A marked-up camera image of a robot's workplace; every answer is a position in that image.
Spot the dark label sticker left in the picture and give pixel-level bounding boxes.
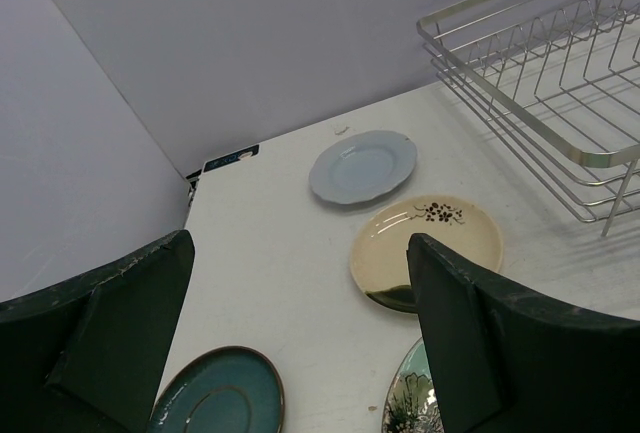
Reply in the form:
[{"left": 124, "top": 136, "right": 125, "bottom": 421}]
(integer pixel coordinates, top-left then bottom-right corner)
[{"left": 201, "top": 144, "right": 259, "bottom": 173}]

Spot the light blue scalloped plate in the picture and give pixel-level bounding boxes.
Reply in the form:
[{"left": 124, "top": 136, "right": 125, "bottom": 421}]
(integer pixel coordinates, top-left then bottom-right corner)
[{"left": 308, "top": 130, "right": 418, "bottom": 205}]

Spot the cream plate with flowers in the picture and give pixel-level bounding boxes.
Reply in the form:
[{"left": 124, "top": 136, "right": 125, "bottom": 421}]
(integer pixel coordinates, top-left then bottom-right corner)
[{"left": 349, "top": 195, "right": 504, "bottom": 314}]

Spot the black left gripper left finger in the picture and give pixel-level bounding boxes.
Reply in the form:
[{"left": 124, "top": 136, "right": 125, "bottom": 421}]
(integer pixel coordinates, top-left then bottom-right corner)
[{"left": 1, "top": 230, "right": 195, "bottom": 432}]

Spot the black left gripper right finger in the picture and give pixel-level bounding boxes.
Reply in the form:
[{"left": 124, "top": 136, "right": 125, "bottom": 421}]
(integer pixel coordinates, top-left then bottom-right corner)
[{"left": 407, "top": 233, "right": 639, "bottom": 432}]

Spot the dark teal saucer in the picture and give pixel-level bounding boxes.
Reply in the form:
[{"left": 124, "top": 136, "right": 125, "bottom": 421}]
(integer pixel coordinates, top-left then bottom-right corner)
[{"left": 147, "top": 346, "right": 285, "bottom": 433}]

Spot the mint green flower plate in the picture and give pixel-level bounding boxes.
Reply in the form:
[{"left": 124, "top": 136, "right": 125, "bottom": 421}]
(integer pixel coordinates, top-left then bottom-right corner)
[{"left": 381, "top": 339, "right": 444, "bottom": 433}]

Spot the metal wire dish rack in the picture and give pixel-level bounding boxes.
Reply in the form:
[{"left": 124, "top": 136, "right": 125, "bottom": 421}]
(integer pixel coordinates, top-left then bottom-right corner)
[{"left": 417, "top": 0, "right": 639, "bottom": 229}]

